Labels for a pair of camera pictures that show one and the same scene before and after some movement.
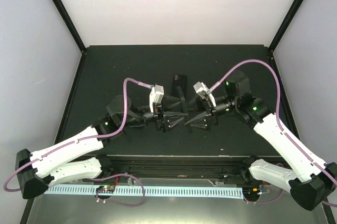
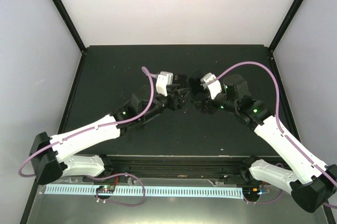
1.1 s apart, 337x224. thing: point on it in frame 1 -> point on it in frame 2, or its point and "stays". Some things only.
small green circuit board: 106,189 stays
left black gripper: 159,116 -> 179,102
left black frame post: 63,10 stays
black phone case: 179,80 stays
